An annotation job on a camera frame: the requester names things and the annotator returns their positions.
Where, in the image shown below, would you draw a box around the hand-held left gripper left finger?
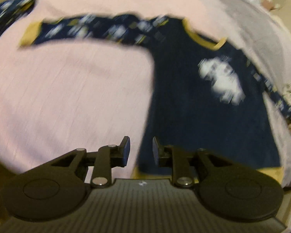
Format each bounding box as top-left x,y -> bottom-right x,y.
51,136 -> 131,189

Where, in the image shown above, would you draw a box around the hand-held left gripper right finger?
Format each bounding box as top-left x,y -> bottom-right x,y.
152,136 -> 236,189

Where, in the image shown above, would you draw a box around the navy pajama shirt yellow trim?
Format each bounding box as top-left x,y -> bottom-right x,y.
18,15 -> 291,182

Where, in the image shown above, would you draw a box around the navy patterned pajama pants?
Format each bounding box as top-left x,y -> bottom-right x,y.
0,0 -> 36,49

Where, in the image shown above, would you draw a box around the pink textured blanket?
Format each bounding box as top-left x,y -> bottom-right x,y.
0,0 -> 233,182

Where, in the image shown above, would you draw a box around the grey bed sheet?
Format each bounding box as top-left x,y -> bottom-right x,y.
199,0 -> 291,187

